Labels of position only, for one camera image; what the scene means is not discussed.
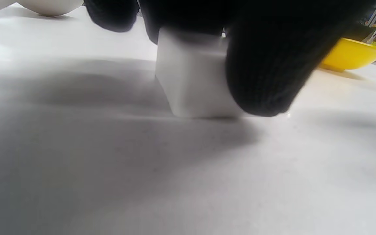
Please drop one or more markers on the person's left hand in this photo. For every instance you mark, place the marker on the person's left hand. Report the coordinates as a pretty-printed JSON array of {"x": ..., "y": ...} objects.
[{"x": 273, "y": 65}]

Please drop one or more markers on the yellow bowl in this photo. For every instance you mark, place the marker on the yellow bowl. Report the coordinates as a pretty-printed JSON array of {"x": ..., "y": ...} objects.
[{"x": 351, "y": 55}]

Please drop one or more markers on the white square jar lid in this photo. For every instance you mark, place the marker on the white square jar lid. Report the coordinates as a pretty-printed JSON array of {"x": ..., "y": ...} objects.
[{"x": 191, "y": 81}]

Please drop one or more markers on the grey funnel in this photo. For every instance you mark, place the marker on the grey funnel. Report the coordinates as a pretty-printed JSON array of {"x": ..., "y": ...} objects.
[{"x": 51, "y": 8}]

